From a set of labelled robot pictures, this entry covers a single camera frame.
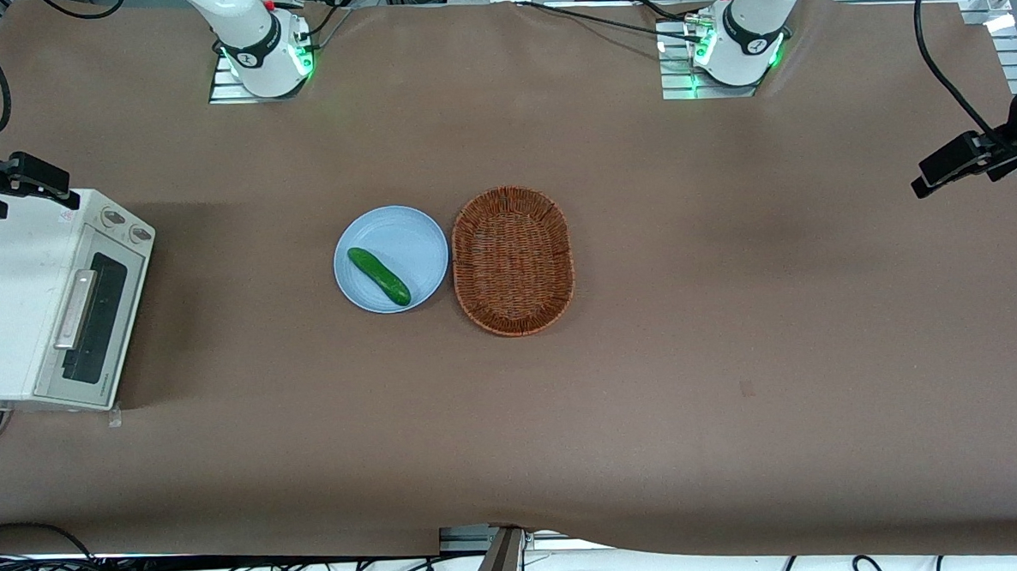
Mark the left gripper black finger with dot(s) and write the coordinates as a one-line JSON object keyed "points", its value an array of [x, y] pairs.
{"points": [[949, 163], [1004, 165]]}

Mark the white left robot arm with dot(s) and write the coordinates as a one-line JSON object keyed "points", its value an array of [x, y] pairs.
{"points": [[754, 22]]}

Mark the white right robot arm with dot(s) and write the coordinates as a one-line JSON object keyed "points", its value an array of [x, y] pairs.
{"points": [[250, 35]]}

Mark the round oven knob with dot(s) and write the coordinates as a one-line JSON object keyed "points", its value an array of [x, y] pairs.
{"points": [[112, 219], [140, 234]]}

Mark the white toaster oven body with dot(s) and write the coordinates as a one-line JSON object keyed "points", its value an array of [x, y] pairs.
{"points": [[3, 307]]}

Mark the small clear plastic stopper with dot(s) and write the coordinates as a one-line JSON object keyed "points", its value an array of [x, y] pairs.
{"points": [[115, 416]]}

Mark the green cucumber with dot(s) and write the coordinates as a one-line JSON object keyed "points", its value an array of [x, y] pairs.
{"points": [[379, 277]]}

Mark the light blue round plate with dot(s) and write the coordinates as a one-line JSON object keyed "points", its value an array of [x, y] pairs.
{"points": [[403, 239]]}

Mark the brown table cloth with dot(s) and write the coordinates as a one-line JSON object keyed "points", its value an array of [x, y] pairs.
{"points": [[652, 416]]}

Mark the brown oval wicker basket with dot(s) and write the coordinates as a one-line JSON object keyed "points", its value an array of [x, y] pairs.
{"points": [[514, 264]]}

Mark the aluminium camera post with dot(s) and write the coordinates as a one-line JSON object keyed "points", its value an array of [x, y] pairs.
{"points": [[499, 565]]}

